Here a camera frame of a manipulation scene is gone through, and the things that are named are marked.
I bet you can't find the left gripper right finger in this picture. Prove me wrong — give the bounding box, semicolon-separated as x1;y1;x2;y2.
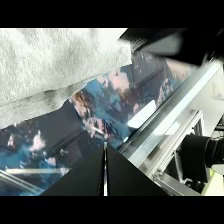
105;143;172;197

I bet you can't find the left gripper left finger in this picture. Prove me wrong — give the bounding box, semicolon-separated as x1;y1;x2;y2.
41;143;106;197

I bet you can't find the silver frame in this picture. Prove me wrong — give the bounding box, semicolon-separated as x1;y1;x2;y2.
118;59;224;197

